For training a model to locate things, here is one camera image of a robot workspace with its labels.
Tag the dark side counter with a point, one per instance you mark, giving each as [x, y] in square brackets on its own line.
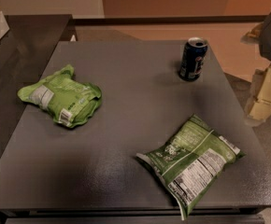
[24, 54]

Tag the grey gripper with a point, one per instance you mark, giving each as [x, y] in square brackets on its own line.
[259, 111]

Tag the bright green snack bag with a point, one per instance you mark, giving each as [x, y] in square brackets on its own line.
[69, 102]

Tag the blue pepsi can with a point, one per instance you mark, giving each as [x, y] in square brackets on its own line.
[193, 57]

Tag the green rice chip bag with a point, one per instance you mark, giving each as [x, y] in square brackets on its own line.
[190, 161]

